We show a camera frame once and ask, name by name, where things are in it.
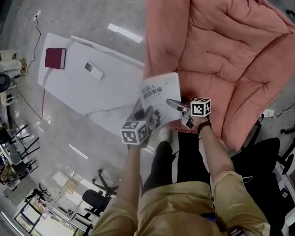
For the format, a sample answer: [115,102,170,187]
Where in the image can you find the person's left forearm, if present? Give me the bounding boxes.
[120,141,149,207]

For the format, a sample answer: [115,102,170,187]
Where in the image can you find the blue phone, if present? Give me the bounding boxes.
[202,212,217,224]

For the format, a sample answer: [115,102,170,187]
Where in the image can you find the black metal rack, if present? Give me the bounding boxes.
[11,123,40,161]

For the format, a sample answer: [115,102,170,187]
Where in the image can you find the white remote control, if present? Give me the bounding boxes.
[84,61,104,81]

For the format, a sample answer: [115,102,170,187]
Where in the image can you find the black trousers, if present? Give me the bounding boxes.
[142,131,212,194]

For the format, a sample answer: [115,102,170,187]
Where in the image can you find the black cable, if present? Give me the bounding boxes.
[272,97,295,117]
[24,20,41,76]

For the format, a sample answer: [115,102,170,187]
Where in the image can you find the black wristwatch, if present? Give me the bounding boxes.
[197,120,212,134]

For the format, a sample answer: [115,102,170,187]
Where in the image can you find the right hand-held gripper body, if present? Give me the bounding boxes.
[178,97,211,129]

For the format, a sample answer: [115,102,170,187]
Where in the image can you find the tan shirt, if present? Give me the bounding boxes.
[90,170,271,236]

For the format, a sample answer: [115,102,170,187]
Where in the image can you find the white paperback book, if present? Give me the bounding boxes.
[137,72,184,130]

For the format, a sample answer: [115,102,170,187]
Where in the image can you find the white shoe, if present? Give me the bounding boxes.
[159,127,172,142]

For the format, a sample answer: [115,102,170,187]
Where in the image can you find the person's right forearm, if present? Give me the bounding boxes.
[198,120,236,183]

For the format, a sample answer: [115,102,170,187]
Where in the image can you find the pink quilted duvet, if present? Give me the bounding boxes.
[143,0,295,152]

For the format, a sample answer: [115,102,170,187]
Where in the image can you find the dark red hardcover book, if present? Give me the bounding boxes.
[44,47,67,70]

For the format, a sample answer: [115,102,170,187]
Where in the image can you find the black tripod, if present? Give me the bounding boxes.
[279,118,295,157]

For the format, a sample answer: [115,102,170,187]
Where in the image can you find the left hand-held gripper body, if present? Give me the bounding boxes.
[121,109,154,146]

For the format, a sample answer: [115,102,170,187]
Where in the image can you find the black office chair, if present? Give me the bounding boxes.
[81,168,119,222]

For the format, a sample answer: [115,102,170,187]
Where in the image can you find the black upholstered chair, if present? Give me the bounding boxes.
[230,137,295,233]

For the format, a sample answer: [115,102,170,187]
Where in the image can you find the white table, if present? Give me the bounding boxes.
[37,32,148,139]

